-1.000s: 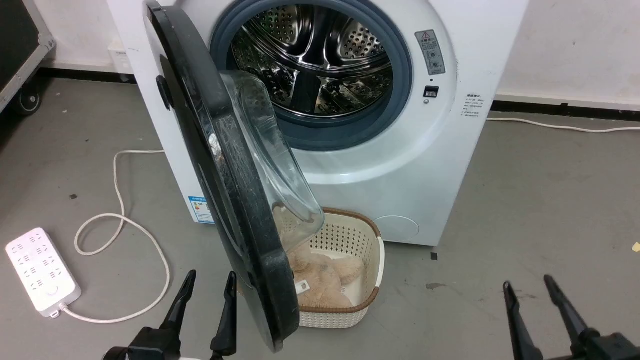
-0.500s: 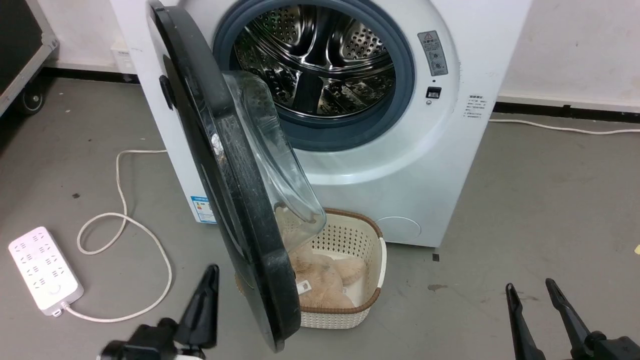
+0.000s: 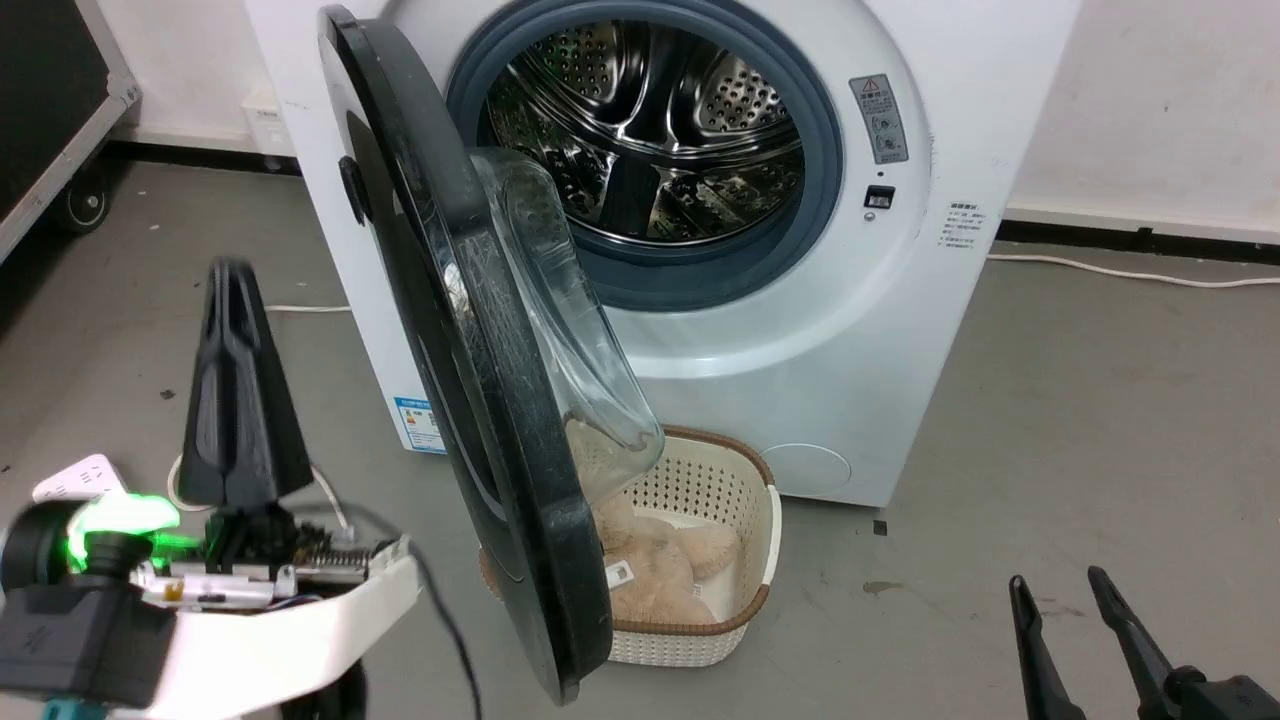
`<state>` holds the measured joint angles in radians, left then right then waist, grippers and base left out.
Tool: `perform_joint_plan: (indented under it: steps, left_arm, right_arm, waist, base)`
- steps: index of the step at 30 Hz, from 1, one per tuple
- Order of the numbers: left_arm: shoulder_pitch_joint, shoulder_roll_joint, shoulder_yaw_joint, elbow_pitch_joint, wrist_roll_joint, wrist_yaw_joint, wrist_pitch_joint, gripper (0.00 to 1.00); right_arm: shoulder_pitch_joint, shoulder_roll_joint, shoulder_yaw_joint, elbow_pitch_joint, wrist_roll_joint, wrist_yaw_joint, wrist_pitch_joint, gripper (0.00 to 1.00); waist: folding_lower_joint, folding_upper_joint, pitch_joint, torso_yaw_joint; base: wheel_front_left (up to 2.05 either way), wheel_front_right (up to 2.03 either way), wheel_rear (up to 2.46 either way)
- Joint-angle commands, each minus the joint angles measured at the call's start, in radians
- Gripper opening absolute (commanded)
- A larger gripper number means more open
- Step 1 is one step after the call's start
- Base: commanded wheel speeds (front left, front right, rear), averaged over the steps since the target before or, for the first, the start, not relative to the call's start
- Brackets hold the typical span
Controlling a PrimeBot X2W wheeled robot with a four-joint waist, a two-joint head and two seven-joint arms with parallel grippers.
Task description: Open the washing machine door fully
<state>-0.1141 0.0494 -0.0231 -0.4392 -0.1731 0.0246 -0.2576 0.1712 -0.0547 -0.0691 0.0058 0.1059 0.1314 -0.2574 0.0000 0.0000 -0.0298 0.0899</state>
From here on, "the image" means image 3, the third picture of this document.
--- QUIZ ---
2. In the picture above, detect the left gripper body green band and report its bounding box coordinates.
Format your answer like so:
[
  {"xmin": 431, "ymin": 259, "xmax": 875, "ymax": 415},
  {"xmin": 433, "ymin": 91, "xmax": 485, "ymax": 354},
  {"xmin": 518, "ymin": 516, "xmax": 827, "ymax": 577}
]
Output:
[{"xmin": 0, "ymin": 494, "xmax": 423, "ymax": 720}]

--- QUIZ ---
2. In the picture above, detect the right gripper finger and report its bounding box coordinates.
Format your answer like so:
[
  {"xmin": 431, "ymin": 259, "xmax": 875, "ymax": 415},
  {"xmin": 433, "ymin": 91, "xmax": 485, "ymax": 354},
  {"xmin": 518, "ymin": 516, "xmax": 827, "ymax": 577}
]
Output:
[
  {"xmin": 1007, "ymin": 574, "xmax": 1087, "ymax": 720},
  {"xmin": 1087, "ymin": 566, "xmax": 1187, "ymax": 720}
]

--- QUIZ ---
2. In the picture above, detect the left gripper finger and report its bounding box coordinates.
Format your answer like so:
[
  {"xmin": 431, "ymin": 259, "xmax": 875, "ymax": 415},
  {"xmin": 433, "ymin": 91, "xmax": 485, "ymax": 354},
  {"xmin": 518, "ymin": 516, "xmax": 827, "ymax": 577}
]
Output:
[
  {"xmin": 178, "ymin": 258, "xmax": 239, "ymax": 511},
  {"xmin": 226, "ymin": 258, "xmax": 315, "ymax": 511}
]

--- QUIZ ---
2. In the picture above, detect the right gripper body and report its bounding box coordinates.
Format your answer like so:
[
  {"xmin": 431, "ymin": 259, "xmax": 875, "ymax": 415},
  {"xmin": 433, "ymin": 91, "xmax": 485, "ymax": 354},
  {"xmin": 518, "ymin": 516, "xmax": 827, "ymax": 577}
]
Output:
[{"xmin": 1164, "ymin": 666, "xmax": 1280, "ymax": 720}]

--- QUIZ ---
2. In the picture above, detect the black round washing machine door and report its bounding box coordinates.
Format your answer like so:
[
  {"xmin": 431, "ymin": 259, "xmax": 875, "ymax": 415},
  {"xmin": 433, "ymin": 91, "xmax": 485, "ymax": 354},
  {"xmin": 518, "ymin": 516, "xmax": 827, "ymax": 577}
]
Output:
[{"xmin": 318, "ymin": 5, "xmax": 667, "ymax": 707}]

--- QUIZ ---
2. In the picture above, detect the white front-load washing machine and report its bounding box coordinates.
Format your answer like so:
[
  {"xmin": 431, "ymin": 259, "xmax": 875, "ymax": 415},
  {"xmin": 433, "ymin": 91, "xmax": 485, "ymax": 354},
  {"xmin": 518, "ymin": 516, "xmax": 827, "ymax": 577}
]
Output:
[{"xmin": 245, "ymin": 0, "xmax": 1083, "ymax": 509}]

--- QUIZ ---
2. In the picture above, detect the grey rubber door gasket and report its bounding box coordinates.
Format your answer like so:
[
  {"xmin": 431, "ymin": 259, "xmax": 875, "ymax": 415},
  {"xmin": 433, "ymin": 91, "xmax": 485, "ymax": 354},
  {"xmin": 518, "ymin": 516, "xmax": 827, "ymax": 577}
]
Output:
[{"xmin": 445, "ymin": 0, "xmax": 845, "ymax": 313}]

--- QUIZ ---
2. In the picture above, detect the steel washing machine drum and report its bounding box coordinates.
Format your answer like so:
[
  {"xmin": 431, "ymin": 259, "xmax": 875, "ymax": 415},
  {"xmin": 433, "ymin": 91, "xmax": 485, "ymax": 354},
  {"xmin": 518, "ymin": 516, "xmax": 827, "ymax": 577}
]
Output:
[{"xmin": 486, "ymin": 20, "xmax": 807, "ymax": 246}]

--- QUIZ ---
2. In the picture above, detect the white power strip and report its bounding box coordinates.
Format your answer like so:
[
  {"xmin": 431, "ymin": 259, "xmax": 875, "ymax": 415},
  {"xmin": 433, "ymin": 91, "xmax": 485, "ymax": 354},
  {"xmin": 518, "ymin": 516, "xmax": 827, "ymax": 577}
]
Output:
[{"xmin": 31, "ymin": 454, "xmax": 127, "ymax": 505}]

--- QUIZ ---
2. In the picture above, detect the blue energy label sticker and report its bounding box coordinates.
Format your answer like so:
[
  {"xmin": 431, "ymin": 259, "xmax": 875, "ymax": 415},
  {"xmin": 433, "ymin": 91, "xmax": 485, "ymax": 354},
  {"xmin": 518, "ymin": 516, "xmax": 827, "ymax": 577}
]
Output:
[{"xmin": 391, "ymin": 396, "xmax": 447, "ymax": 454}]

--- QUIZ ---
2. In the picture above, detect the black caster wheel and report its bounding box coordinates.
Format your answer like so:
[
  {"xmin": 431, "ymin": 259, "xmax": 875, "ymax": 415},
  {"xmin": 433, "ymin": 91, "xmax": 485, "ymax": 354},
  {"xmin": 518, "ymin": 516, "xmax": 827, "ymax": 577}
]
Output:
[{"xmin": 54, "ymin": 168, "xmax": 112, "ymax": 235}]

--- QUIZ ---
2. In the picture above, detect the round white filter cover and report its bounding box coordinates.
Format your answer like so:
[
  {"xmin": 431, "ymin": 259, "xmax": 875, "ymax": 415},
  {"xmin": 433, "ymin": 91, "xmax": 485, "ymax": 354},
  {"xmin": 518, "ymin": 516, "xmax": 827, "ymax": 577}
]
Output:
[{"xmin": 759, "ymin": 442, "xmax": 854, "ymax": 499}]

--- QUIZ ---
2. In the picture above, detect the cream perforated laundry basket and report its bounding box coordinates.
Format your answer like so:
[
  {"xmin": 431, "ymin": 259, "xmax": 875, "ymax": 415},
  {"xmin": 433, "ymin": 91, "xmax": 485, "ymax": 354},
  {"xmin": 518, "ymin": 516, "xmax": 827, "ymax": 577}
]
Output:
[{"xmin": 479, "ymin": 425, "xmax": 784, "ymax": 669}]

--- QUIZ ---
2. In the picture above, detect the black flight case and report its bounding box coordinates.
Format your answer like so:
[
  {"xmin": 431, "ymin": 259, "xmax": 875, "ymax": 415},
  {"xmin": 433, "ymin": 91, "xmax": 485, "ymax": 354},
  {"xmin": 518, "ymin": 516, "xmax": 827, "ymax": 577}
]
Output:
[{"xmin": 0, "ymin": 0, "xmax": 142, "ymax": 265}]

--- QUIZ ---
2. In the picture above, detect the beige plush doll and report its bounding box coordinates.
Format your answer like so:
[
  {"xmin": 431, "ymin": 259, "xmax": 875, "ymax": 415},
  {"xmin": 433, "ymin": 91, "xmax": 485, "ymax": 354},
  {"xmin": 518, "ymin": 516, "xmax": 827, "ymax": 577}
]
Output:
[{"xmin": 588, "ymin": 493, "xmax": 742, "ymax": 627}]

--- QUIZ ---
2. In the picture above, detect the white text label sticker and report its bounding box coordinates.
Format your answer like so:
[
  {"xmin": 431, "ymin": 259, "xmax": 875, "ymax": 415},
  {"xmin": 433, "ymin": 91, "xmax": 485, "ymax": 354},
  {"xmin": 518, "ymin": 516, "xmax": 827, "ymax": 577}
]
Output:
[{"xmin": 937, "ymin": 200, "xmax": 992, "ymax": 252}]

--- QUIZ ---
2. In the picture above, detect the grey warning sticker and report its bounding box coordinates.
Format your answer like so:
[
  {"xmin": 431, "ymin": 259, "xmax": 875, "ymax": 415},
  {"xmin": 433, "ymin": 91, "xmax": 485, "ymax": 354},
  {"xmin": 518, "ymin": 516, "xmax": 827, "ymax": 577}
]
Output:
[{"xmin": 850, "ymin": 74, "xmax": 911, "ymax": 166}]

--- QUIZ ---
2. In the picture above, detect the white power strip cable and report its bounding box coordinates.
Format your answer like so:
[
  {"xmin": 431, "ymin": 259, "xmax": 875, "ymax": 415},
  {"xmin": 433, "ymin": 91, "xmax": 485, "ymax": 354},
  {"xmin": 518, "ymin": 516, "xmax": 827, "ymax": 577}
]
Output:
[{"xmin": 164, "ymin": 454, "xmax": 353, "ymax": 533}]

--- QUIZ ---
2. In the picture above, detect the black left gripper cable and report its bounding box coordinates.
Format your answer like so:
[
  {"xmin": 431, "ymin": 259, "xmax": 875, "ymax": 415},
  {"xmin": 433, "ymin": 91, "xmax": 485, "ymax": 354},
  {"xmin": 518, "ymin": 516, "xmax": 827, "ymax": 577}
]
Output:
[{"xmin": 290, "ymin": 500, "xmax": 485, "ymax": 720}]

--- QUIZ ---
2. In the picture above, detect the long white floor cable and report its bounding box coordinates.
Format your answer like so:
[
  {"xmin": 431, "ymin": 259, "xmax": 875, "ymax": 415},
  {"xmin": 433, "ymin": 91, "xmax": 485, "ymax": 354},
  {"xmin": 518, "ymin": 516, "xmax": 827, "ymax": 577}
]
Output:
[{"xmin": 987, "ymin": 252, "xmax": 1280, "ymax": 290}]

